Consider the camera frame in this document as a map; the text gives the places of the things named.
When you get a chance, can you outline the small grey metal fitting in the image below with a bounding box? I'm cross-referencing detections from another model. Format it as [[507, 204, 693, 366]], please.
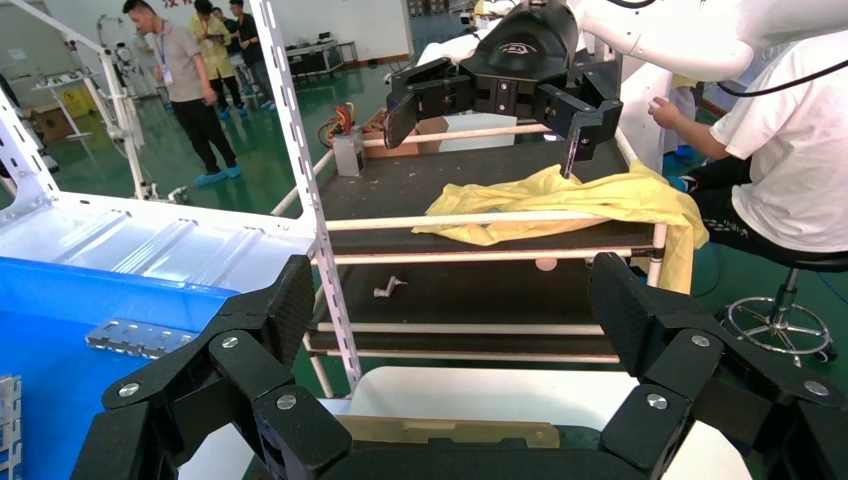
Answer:
[[372, 276, 409, 299]]

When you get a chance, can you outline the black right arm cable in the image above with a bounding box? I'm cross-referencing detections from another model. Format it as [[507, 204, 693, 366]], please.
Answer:
[[717, 58, 848, 99]]

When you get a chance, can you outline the white slotted metal rack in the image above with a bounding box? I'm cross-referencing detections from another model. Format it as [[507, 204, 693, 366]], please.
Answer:
[[0, 0, 364, 393]]

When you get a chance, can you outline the black cart with white pipes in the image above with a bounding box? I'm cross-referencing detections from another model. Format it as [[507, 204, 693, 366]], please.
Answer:
[[271, 119, 670, 399]]

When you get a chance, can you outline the grey metal box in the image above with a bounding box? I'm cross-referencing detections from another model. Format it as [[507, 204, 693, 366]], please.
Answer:
[[332, 127, 366, 178]]

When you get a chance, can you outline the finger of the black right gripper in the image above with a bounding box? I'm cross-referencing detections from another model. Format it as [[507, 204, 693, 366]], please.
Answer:
[[382, 58, 477, 151], [535, 62, 625, 180]]

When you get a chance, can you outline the white flat board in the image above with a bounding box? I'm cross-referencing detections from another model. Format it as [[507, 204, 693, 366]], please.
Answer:
[[438, 112, 519, 154]]

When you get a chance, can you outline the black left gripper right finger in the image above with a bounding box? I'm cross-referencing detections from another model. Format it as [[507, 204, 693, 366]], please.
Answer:
[[588, 251, 848, 480]]

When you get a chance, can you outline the open cardboard box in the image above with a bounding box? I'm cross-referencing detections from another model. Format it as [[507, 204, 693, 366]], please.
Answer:
[[362, 109, 452, 160]]

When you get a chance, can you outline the yellow cloth garment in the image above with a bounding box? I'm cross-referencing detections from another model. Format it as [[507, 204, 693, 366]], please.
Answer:
[[411, 158, 710, 296]]

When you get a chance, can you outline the table with black equipment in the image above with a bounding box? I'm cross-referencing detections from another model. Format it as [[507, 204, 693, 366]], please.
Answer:
[[284, 39, 359, 77]]

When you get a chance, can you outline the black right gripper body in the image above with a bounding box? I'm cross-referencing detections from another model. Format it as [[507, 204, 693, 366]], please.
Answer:
[[458, 0, 581, 121]]

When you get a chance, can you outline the white table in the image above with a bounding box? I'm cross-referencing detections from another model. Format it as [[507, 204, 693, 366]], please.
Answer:
[[178, 366, 753, 480]]

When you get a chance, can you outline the blue plastic bin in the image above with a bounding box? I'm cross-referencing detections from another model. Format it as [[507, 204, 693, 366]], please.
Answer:
[[0, 256, 241, 480]]

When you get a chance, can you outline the black stool with chrome base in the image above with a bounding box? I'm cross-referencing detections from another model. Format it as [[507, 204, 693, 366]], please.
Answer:
[[718, 251, 848, 369]]

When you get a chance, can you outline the yellow box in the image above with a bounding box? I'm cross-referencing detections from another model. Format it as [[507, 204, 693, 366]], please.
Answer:
[[59, 86, 94, 121]]

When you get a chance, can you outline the white wheeled robot stand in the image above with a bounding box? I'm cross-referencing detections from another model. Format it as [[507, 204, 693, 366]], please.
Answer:
[[9, 0, 190, 203]]

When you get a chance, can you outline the person in yellow shirt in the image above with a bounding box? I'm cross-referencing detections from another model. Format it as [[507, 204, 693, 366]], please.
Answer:
[[188, 0, 246, 121]]

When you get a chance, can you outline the person in black shirt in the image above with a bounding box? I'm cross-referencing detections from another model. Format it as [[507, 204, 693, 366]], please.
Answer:
[[228, 0, 278, 111]]

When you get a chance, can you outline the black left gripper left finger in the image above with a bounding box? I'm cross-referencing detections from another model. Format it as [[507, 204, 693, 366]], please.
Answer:
[[69, 254, 352, 480]]

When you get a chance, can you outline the red and yellow wire bundle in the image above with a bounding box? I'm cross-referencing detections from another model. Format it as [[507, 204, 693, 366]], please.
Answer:
[[316, 101, 357, 148]]

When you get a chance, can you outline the brown cardboard box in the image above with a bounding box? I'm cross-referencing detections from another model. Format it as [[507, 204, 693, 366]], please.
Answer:
[[29, 102, 74, 144]]

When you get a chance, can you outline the man in grey shirt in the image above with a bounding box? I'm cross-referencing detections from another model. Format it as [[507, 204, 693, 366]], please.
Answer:
[[122, 0, 243, 188]]

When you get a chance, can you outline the seated person in white shirt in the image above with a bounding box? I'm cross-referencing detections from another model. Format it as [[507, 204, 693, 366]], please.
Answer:
[[647, 29, 848, 266]]

